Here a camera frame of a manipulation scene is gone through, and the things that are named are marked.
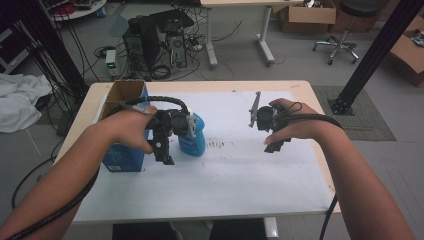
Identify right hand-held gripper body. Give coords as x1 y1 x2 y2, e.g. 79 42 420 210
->
248 91 288 134

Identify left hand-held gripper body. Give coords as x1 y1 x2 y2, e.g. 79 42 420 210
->
146 109 198 139

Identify blue spray bottle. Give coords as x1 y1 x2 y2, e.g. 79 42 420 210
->
177 112 207 158

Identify person's right hand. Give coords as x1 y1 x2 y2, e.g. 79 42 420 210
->
263 98 326 146

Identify person's left hand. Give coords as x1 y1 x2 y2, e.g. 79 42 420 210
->
96 104 158 155

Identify open blue cardboard box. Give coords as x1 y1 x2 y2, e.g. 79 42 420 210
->
99 79 152 173

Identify white table mat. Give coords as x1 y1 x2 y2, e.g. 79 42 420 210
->
73 91 334 222

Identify grey computer tower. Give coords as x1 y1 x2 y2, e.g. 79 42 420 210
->
166 33 188 70

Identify white table leg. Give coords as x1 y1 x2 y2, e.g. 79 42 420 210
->
263 217 280 240

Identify white-legged desk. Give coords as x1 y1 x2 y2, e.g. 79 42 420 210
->
199 0 305 70

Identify person's dark pants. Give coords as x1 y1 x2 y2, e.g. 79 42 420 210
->
111 218 268 240

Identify black computer tower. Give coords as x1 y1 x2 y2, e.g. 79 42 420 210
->
121 15 162 74

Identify white power supply box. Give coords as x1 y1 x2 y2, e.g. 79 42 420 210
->
105 49 118 76

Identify grey floor mat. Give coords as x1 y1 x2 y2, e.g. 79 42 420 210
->
312 85 398 142

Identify black monitor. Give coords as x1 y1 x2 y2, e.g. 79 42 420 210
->
148 8 195 34

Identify black office stool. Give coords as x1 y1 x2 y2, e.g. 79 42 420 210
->
312 0 385 66

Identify round white table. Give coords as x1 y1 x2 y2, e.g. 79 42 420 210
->
41 0 108 22

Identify white cloth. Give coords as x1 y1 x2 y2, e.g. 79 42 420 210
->
0 73 53 134

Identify large brown cardboard box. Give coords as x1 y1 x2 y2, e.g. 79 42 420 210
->
386 15 424 88

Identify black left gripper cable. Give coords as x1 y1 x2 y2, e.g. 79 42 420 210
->
4 95 192 240

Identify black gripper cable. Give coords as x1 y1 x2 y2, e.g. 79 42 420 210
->
281 101 344 240
4 95 192 240

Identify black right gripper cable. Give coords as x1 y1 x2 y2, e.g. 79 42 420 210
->
281 101 344 240

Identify black metal frame beam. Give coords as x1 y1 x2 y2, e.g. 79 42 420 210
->
328 0 424 116

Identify black floor cable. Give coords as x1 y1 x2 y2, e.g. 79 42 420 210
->
11 155 58 210

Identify black stand with cables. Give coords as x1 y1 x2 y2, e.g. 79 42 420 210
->
9 0 89 111

